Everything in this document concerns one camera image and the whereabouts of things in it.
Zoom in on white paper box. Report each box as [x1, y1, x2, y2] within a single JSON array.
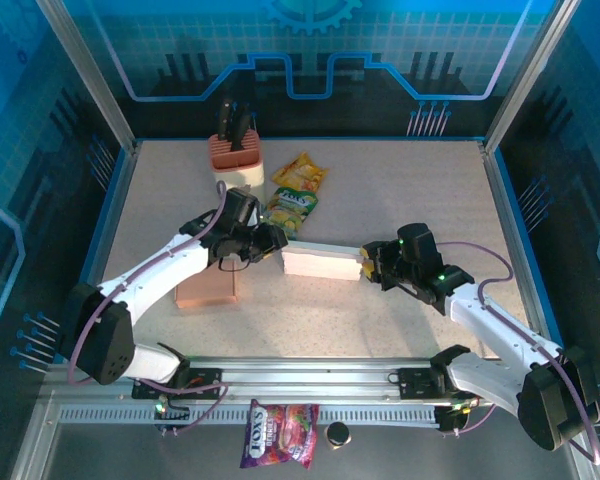
[[280, 239, 364, 281]]

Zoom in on orange cardboard box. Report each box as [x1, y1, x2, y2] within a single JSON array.
[[173, 257, 240, 312]]

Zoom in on green Fox's candy bag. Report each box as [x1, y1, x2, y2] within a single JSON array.
[[259, 186, 320, 239]]

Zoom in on yellow snack bag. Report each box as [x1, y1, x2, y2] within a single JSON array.
[[270, 152, 330, 194]]

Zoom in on cream knife block pink top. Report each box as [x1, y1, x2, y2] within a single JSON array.
[[208, 130, 268, 197]]

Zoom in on black controller board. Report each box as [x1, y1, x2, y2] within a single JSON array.
[[152, 397, 192, 437], [433, 402, 470, 437]]

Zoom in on black round cap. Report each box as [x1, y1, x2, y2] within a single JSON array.
[[324, 421, 352, 451]]

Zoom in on purple Fox's berries candy bag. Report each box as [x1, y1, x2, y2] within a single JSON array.
[[238, 398, 321, 471]]

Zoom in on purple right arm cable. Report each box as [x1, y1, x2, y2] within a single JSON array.
[[435, 242, 600, 467]]

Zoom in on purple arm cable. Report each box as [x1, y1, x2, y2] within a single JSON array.
[[67, 180, 231, 436], [435, 242, 600, 467]]

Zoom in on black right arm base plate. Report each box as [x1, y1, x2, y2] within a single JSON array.
[[397, 367, 490, 401]]

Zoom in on broad black-handled knife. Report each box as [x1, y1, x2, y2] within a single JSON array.
[[228, 102, 255, 152]]

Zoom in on aluminium mounting rail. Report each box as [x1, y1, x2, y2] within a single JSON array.
[[39, 354, 581, 401]]

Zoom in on aluminium table side rail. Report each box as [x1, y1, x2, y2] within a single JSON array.
[[479, 139, 554, 364], [62, 139, 144, 364]]

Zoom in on slim black-handled knife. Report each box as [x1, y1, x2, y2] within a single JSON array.
[[216, 97, 235, 142]]

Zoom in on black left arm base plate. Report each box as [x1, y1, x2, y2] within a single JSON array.
[[131, 367, 224, 401]]

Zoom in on slotted grey cable duct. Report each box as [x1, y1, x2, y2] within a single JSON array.
[[57, 404, 464, 427]]

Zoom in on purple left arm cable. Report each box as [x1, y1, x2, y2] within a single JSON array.
[[67, 180, 231, 436]]

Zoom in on aluminium frame post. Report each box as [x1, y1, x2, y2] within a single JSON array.
[[481, 0, 585, 156], [33, 0, 142, 154]]

